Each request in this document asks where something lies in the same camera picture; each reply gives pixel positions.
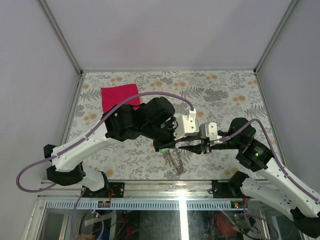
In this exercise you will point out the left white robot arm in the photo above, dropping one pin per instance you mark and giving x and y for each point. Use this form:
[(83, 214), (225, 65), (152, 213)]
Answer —
[(153, 120)]

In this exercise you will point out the aluminium front rail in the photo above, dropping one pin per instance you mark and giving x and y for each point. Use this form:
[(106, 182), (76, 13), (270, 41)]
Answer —
[(142, 195)]

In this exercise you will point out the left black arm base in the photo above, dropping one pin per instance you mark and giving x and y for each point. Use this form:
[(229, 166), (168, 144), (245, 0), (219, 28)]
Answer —
[(115, 190)]

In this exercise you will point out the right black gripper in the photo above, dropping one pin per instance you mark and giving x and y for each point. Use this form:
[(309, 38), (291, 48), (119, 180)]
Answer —
[(197, 148)]

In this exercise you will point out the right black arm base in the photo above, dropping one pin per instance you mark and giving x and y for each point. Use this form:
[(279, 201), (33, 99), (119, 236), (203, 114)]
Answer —
[(225, 188)]

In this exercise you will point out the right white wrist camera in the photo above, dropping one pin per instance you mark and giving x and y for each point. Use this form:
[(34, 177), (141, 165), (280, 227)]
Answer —
[(209, 131)]

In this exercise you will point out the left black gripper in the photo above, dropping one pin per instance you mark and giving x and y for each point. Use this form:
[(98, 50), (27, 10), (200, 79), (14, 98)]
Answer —
[(171, 138)]

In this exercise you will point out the floral table mat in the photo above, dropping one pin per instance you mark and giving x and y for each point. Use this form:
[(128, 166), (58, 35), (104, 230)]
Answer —
[(218, 96)]

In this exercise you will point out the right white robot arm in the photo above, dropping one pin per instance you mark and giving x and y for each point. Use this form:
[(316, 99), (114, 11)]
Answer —
[(293, 198)]

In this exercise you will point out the red cloth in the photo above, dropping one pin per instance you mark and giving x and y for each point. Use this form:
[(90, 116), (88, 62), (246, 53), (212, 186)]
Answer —
[(111, 96)]

